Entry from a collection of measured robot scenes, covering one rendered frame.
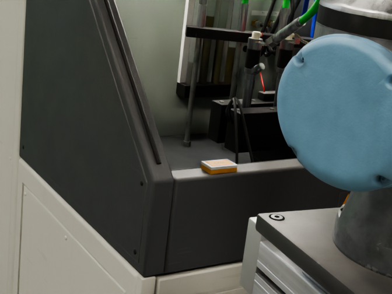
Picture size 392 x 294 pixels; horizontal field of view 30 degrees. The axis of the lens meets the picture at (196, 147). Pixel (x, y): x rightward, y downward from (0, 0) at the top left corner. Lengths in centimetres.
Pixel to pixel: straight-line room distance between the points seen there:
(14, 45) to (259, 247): 90
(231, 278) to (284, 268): 43
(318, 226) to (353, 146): 25
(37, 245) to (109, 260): 35
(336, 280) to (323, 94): 20
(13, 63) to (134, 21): 27
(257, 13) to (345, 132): 126
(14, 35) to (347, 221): 105
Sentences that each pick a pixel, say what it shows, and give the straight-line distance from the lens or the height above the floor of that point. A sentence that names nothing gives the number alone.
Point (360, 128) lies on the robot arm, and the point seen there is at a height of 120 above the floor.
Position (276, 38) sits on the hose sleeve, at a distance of 137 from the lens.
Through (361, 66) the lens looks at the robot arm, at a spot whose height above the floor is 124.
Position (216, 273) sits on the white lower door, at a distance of 121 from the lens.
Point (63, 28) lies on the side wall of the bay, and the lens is 135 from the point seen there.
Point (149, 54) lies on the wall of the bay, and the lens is 164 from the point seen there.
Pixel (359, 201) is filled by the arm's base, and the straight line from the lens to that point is 70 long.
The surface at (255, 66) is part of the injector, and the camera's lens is 142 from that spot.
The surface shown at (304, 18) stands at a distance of 131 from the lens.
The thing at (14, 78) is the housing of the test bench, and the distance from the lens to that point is 162.
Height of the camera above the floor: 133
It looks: 17 degrees down
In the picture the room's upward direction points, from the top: 7 degrees clockwise
